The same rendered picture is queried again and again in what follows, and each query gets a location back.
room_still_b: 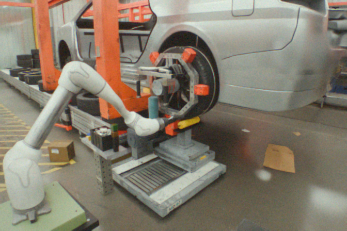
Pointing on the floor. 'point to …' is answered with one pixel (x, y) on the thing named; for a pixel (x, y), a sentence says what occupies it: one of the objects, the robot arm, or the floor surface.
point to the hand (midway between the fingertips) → (180, 117)
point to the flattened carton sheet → (279, 158)
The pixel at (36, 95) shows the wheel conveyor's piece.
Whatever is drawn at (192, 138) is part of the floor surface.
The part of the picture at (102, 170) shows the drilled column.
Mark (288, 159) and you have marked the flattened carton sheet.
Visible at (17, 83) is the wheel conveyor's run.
